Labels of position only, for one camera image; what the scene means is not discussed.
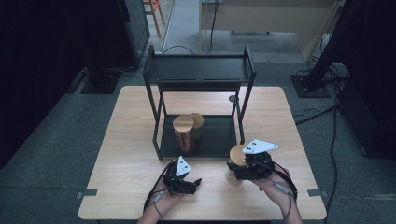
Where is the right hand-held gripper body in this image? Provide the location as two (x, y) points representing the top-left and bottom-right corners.
(241, 138), (279, 181)

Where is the grey tape marker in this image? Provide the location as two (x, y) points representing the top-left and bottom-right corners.
(75, 188), (98, 200)
(307, 189), (330, 199)

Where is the black equipment box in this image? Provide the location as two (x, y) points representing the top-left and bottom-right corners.
(337, 77), (396, 160)

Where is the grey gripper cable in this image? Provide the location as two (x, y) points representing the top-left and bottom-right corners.
(153, 190), (165, 224)
(274, 181), (294, 222)

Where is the glass jar with pale contents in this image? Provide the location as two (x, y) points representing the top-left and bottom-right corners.
(226, 144), (250, 187)

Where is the beige desk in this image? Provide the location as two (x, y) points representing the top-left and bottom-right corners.
(199, 0), (344, 62)

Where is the black monitor on floor stand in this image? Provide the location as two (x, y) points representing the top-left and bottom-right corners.
(81, 0), (151, 95)

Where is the glass jar of green mung beans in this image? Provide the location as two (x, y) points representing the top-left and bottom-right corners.
(189, 112), (205, 141)

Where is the person's right hand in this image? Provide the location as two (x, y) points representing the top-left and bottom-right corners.
(250, 167), (295, 202)

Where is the black floor cable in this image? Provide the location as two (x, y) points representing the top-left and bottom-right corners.
(293, 104), (341, 224)

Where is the glass jar of red goji berries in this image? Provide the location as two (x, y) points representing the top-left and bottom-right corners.
(172, 115), (195, 154)

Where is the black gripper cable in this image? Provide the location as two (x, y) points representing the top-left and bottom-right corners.
(267, 161), (299, 201)
(143, 160), (176, 214)

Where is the orange wooden stool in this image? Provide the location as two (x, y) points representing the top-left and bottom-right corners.
(143, 0), (166, 37)

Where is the black hanging cable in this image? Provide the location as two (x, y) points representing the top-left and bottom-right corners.
(205, 0), (219, 56)

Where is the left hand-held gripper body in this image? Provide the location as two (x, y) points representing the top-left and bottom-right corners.
(163, 156), (193, 196)

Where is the black stand with square base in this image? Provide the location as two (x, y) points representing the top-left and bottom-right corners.
(290, 0), (370, 99)

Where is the person's left hand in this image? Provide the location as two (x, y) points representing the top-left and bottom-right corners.
(151, 180), (185, 209)

